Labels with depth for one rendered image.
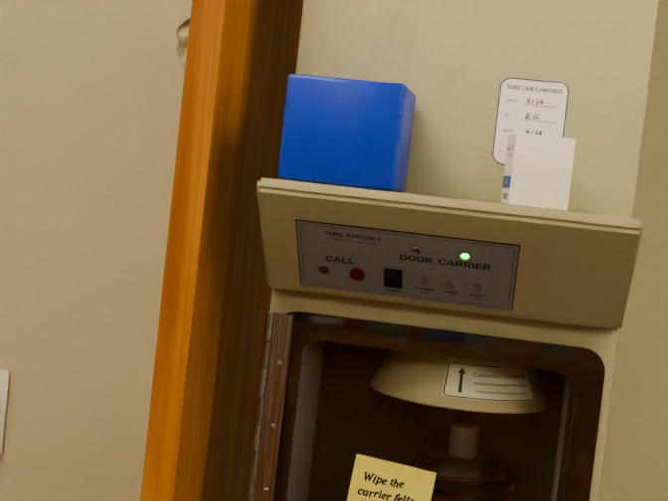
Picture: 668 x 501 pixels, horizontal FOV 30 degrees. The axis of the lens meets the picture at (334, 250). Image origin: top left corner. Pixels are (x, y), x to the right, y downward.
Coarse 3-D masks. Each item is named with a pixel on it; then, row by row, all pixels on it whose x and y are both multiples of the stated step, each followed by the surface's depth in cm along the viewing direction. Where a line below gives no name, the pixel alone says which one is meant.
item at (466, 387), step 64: (320, 320) 115; (320, 384) 115; (384, 384) 114; (448, 384) 113; (512, 384) 113; (576, 384) 112; (320, 448) 116; (384, 448) 115; (448, 448) 114; (512, 448) 113; (576, 448) 112
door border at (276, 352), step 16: (288, 320) 116; (272, 336) 116; (288, 336) 116; (272, 352) 116; (288, 352) 116; (272, 368) 116; (272, 384) 116; (272, 400) 116; (256, 416) 116; (272, 416) 116; (272, 432) 116; (272, 448) 116; (256, 464) 116; (272, 464) 116; (256, 480) 117; (272, 480) 116; (256, 496) 117; (272, 496) 116
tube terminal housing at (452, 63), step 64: (320, 0) 115; (384, 0) 114; (448, 0) 113; (512, 0) 113; (576, 0) 112; (640, 0) 111; (320, 64) 115; (384, 64) 115; (448, 64) 114; (512, 64) 113; (576, 64) 112; (640, 64) 111; (448, 128) 114; (576, 128) 112; (640, 128) 111; (448, 192) 114; (576, 192) 112; (384, 320) 115; (448, 320) 114; (512, 320) 114
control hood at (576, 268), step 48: (288, 192) 105; (336, 192) 104; (384, 192) 104; (288, 240) 109; (480, 240) 105; (528, 240) 103; (576, 240) 102; (624, 240) 101; (288, 288) 114; (528, 288) 108; (576, 288) 107; (624, 288) 106
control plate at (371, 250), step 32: (320, 224) 107; (320, 256) 110; (352, 256) 109; (384, 256) 108; (416, 256) 107; (448, 256) 107; (480, 256) 106; (512, 256) 105; (352, 288) 112; (384, 288) 111; (416, 288) 110; (448, 288) 110; (512, 288) 108
